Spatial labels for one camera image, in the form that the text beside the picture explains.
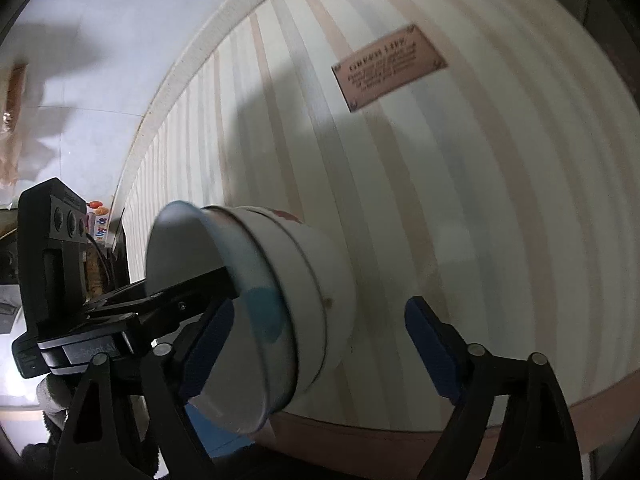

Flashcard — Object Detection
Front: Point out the brown leather mat label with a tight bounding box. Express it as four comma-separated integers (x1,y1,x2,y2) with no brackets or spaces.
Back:
332,24,448,113

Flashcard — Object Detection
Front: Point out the colourful wall sticker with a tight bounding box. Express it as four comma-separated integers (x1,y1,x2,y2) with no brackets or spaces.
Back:
87,200,111,244

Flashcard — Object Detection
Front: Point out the red flower white bowl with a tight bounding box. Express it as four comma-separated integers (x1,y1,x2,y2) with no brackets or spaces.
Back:
240,206,357,374

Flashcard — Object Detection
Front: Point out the striped table mat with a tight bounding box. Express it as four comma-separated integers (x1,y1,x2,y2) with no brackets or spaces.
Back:
117,0,639,478

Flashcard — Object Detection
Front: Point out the white gloved left hand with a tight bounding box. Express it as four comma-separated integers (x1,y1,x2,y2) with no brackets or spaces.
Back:
36,374,74,430

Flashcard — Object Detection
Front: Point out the blue rimmed white bowl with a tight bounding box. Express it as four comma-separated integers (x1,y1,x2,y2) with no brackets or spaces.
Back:
145,200,297,434

